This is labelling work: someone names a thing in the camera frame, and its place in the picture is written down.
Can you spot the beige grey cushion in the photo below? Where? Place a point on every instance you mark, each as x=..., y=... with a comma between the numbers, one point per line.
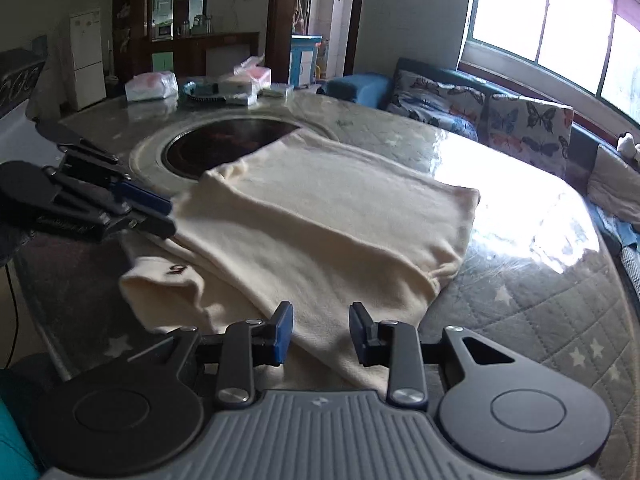
x=614, y=186

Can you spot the cream knit garment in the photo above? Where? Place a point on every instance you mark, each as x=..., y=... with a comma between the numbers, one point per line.
x=318, y=223

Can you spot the white pink plastic bag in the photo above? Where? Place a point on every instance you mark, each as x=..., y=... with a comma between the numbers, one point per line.
x=151, y=87

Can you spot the blue white small cabinet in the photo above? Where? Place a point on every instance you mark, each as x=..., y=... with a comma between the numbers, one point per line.
x=303, y=60

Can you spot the butterfly print cushion right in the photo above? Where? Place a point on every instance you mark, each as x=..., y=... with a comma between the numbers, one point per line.
x=533, y=131

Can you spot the pink tissue pack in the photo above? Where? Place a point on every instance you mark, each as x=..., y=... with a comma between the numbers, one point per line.
x=254, y=68

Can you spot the dark wooden display cabinet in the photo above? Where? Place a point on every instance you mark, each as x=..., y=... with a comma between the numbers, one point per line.
x=144, y=33

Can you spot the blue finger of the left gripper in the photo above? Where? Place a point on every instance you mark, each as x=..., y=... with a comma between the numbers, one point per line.
x=149, y=221
x=133, y=193

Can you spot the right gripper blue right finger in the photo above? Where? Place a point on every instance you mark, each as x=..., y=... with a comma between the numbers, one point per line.
x=364, y=333

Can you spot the butterfly print cushion left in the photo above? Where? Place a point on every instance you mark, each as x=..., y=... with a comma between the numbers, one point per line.
x=457, y=109

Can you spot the white plush toy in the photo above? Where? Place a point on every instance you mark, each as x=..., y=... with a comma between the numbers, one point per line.
x=628, y=148

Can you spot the window with green frame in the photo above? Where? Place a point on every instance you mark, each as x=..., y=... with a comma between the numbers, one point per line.
x=586, y=46

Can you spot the round black induction hob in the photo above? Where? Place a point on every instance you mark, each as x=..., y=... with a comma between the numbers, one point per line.
x=217, y=143

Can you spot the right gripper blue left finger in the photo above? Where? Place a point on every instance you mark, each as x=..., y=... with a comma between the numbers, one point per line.
x=279, y=333

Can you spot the dark wooden door frame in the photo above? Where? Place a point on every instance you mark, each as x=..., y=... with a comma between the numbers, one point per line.
x=336, y=21

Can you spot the teal tray with boxes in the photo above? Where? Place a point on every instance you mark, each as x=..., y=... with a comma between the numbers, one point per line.
x=202, y=91

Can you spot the white refrigerator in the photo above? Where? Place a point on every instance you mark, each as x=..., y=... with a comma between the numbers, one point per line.
x=87, y=77

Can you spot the butterfly print cushion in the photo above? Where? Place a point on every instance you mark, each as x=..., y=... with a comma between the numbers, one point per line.
x=457, y=109
x=533, y=131

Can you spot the dark wooden sideboard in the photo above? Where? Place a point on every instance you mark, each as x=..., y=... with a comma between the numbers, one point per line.
x=205, y=55

